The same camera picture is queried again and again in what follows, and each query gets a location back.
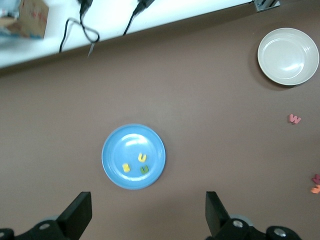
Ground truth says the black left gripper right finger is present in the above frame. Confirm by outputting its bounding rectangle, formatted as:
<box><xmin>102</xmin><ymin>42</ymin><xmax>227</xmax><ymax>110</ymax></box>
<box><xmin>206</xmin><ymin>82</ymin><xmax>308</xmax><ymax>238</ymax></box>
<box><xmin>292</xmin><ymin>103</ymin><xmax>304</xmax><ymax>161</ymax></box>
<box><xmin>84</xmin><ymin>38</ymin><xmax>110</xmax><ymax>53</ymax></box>
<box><xmin>204</xmin><ymin>191</ymin><xmax>303</xmax><ymax>240</ymax></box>

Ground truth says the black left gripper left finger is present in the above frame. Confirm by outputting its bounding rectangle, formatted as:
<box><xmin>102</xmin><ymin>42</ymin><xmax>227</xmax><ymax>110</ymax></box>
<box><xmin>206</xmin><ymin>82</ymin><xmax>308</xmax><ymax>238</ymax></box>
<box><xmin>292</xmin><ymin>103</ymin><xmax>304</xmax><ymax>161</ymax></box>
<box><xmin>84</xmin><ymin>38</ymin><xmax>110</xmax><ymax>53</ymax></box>
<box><xmin>0</xmin><ymin>191</ymin><xmax>93</xmax><ymax>240</ymax></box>

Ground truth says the blue plate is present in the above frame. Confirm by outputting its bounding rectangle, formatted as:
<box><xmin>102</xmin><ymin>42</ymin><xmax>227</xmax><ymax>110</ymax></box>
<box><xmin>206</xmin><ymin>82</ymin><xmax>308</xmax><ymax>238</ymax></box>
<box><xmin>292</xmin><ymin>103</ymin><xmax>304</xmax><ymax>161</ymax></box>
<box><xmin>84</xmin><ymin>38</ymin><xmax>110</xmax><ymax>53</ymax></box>
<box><xmin>101</xmin><ymin>123</ymin><xmax>167</xmax><ymax>190</ymax></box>

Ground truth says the brown table mat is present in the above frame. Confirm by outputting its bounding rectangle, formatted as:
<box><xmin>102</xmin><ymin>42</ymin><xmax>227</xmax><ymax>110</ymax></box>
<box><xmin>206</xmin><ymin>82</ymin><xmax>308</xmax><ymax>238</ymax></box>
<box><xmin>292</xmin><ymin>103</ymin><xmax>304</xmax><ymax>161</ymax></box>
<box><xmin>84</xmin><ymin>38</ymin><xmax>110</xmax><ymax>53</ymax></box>
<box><xmin>0</xmin><ymin>0</ymin><xmax>320</xmax><ymax>240</ymax></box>

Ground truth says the pink foam letter W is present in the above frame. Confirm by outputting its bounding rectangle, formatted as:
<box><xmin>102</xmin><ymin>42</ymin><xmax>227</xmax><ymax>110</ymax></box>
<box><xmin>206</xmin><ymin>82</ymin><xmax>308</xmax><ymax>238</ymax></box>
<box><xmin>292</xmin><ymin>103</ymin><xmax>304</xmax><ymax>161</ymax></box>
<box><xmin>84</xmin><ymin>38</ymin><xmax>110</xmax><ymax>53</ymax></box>
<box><xmin>287</xmin><ymin>113</ymin><xmax>302</xmax><ymax>125</ymax></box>

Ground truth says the beige plate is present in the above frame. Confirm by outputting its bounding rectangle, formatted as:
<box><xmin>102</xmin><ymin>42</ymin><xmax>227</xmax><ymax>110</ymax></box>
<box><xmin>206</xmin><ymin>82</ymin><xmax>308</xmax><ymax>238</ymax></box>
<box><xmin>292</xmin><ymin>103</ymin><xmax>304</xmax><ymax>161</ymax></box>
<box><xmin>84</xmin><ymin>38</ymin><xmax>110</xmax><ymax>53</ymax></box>
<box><xmin>257</xmin><ymin>27</ymin><xmax>320</xmax><ymax>86</ymax></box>

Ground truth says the cardboard box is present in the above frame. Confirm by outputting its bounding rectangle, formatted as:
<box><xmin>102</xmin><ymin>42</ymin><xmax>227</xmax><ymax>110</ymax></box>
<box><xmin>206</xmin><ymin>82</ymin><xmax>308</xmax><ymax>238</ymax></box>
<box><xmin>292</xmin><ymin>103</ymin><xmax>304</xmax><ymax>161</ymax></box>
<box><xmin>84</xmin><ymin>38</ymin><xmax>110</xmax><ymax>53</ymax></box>
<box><xmin>0</xmin><ymin>0</ymin><xmax>50</xmax><ymax>40</ymax></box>

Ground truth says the looped black cable with plug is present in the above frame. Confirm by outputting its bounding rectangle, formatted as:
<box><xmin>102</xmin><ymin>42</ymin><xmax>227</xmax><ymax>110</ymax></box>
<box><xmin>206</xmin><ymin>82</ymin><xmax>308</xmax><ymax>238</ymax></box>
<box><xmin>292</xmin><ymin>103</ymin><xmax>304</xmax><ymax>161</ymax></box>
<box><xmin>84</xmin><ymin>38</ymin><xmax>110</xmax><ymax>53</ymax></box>
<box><xmin>58</xmin><ymin>0</ymin><xmax>100</xmax><ymax>54</ymax></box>

